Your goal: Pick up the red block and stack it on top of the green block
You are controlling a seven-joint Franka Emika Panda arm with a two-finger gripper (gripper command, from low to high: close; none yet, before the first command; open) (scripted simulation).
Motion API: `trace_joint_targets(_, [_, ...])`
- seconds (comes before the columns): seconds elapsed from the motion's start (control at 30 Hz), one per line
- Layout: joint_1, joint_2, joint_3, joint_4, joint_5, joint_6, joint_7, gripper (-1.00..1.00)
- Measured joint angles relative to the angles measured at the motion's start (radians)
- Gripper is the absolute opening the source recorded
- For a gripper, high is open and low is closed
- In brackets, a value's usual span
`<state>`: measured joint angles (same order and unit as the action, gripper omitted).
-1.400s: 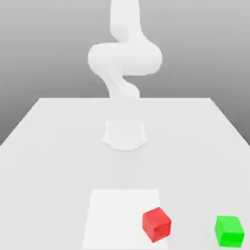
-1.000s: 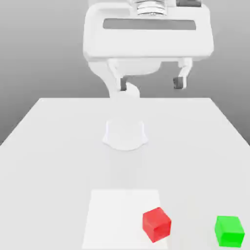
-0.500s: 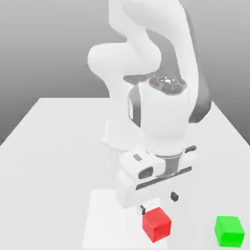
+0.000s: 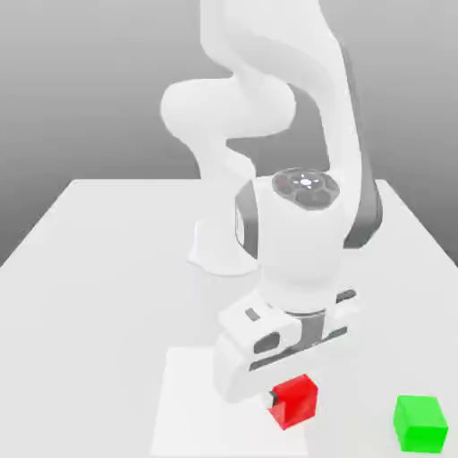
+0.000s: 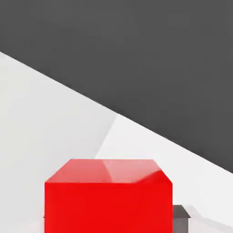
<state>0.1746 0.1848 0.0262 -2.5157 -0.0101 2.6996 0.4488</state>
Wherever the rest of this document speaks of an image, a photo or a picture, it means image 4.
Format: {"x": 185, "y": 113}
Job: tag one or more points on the small green cube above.
{"x": 420, "y": 424}

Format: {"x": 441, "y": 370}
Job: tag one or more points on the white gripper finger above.
{"x": 268, "y": 399}

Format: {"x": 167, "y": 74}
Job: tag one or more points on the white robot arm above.
{"x": 304, "y": 243}

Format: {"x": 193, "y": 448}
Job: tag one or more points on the small red cube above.
{"x": 297, "y": 400}

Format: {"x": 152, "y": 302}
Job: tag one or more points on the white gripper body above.
{"x": 234, "y": 379}

